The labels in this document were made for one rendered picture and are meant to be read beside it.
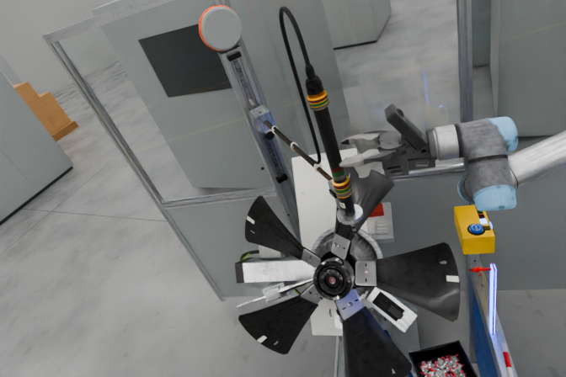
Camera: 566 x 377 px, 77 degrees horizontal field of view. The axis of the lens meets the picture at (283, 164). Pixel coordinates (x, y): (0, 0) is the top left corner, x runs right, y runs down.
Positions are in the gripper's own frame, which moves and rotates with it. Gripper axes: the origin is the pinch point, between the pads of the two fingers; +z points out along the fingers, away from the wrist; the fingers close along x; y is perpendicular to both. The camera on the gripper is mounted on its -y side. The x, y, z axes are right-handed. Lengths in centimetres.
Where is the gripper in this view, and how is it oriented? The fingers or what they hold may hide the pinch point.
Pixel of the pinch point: (343, 150)
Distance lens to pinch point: 85.4
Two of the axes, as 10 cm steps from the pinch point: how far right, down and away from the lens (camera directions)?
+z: -9.4, 1.4, 3.2
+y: 3.0, 7.9, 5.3
